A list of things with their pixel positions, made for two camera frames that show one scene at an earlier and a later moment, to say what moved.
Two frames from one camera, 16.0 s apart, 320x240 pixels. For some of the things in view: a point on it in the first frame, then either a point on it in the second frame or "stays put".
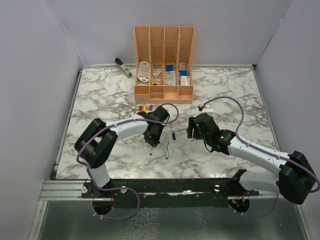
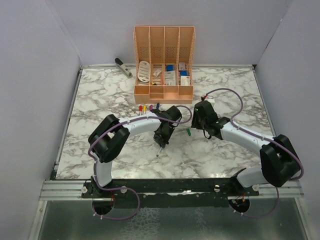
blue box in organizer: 169,68 stays put
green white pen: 168,147 to 157,154
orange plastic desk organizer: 164,60 stays put
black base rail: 169,193 stays put
